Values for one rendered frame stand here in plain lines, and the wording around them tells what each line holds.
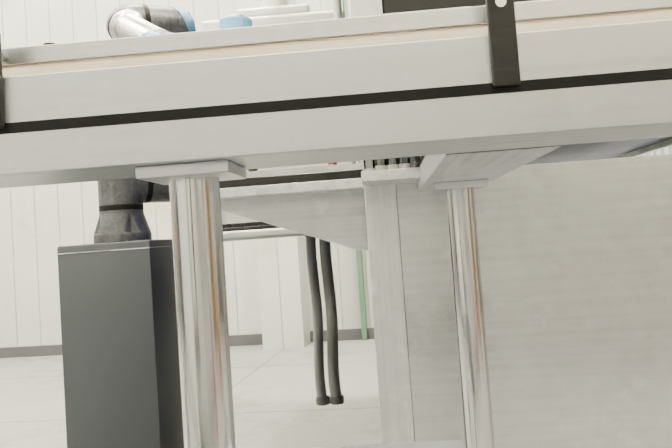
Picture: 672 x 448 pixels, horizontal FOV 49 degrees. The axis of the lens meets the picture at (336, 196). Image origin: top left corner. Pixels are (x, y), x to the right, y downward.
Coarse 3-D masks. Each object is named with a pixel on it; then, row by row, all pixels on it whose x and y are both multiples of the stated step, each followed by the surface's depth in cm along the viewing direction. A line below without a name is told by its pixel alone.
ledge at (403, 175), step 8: (400, 168) 135; (408, 168) 135; (416, 168) 135; (368, 176) 135; (376, 176) 135; (384, 176) 135; (392, 176) 135; (400, 176) 135; (408, 176) 135; (416, 176) 135; (368, 184) 143; (376, 184) 145; (384, 184) 146
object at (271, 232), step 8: (224, 232) 229; (232, 232) 229; (240, 232) 229; (248, 232) 229; (256, 232) 229; (264, 232) 229; (272, 232) 228; (280, 232) 228; (288, 232) 228; (296, 232) 228; (224, 240) 229; (232, 240) 230
